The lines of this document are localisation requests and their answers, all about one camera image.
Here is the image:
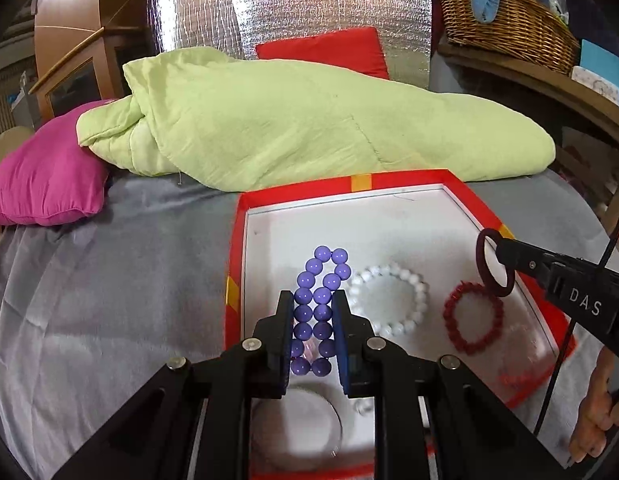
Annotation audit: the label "pink crystal bead bracelet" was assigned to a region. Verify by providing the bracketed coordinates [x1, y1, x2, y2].
[496, 325, 546, 394]

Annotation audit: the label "person's right hand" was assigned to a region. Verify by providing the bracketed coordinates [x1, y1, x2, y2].
[568, 344, 619, 466]

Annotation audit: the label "red bead bracelet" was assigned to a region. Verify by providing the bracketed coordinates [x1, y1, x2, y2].
[443, 281, 505, 356]

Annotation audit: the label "light green blanket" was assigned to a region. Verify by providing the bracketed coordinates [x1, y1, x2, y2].
[76, 46, 558, 194]

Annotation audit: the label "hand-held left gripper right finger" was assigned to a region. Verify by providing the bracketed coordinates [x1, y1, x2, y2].
[331, 291, 566, 480]

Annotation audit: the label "silver bangle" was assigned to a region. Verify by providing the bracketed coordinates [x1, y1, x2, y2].
[250, 385, 343, 459]

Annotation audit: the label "wooden shelf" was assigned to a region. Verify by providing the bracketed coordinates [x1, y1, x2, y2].
[434, 39, 619, 233]

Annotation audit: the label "red pillow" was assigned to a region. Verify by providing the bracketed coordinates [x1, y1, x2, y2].
[255, 26, 391, 81]

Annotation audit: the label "purple bead bracelet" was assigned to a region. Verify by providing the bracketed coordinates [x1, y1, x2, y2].
[290, 245, 353, 379]

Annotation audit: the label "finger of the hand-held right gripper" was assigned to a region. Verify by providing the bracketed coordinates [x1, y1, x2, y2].
[495, 236, 561, 287]

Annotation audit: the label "wicker basket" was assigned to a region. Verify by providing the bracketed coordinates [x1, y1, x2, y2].
[433, 0, 581, 76]

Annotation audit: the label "white patterned box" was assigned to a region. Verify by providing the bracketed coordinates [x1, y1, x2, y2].
[571, 65, 619, 106]

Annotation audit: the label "silver foil sheet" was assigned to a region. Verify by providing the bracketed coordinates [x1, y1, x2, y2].
[146, 0, 435, 87]

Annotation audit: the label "magenta pillow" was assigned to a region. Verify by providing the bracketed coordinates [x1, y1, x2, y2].
[0, 99, 111, 227]

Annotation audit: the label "dark maroon hair band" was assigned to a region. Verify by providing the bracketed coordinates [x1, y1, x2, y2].
[475, 228, 517, 296]

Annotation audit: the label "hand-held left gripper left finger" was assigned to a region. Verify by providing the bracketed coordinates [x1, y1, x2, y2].
[54, 290, 296, 480]

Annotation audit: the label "blue cardboard box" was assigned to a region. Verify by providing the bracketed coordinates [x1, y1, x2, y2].
[578, 38, 619, 83]

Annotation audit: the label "wooden cabinet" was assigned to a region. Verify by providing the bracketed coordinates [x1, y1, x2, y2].
[28, 0, 166, 127]

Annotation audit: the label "red cardboard box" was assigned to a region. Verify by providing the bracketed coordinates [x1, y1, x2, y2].
[224, 168, 578, 480]

